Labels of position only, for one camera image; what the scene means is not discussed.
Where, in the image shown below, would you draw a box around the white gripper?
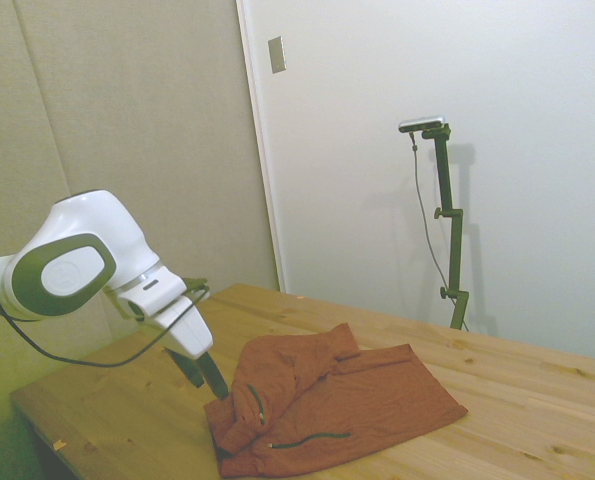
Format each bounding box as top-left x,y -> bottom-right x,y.
141,294 -> 229,402

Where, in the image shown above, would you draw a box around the rust red shorts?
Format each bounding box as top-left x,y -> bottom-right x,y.
203,322 -> 470,479

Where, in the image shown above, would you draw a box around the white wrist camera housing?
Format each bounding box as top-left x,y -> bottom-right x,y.
116,266 -> 188,322

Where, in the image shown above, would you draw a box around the white door frame trim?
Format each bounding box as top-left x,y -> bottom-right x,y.
234,0 -> 289,294

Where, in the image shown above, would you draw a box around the dark green camera stand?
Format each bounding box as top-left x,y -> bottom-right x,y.
420,123 -> 471,332

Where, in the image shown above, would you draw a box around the grey wall switch plate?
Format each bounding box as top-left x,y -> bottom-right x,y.
267,35 -> 288,76

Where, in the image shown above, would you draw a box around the silver exterior camera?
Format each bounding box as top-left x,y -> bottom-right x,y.
397,114 -> 449,134

